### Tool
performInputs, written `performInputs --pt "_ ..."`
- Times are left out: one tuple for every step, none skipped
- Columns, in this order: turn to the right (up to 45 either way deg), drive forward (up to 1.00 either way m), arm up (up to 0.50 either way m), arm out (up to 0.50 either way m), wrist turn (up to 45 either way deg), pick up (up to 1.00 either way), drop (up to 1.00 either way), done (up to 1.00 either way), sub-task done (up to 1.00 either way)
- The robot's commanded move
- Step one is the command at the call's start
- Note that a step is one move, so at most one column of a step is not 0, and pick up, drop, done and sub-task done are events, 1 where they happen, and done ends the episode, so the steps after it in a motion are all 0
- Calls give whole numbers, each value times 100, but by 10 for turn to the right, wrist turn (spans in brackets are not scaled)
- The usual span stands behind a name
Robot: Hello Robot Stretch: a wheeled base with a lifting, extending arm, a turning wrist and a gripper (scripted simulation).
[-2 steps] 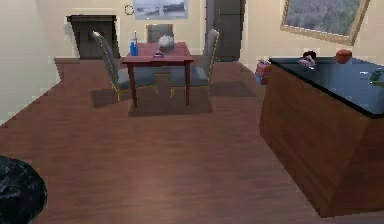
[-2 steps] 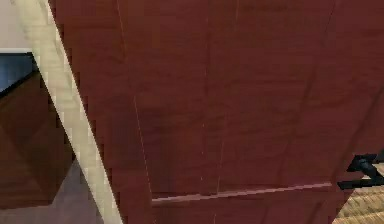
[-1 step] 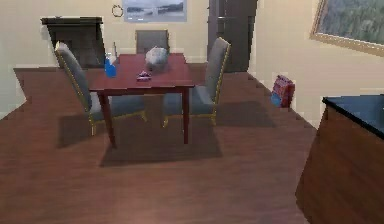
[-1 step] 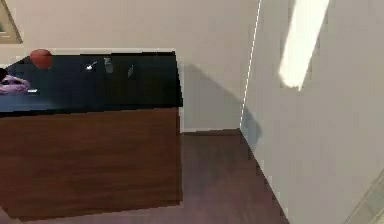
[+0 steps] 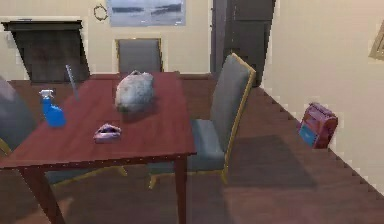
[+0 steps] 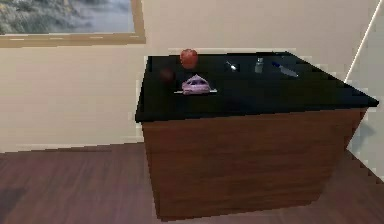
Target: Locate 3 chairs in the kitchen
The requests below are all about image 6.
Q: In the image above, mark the dark red round fruit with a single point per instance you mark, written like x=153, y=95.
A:
x=166, y=75

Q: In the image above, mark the red apple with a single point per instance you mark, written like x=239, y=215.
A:
x=189, y=58

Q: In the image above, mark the silver spoon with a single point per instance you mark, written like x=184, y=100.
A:
x=232, y=66

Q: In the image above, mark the brown counter with black top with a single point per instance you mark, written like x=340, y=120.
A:
x=240, y=160

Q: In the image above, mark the wood framed landscape picture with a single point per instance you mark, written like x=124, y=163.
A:
x=66, y=16

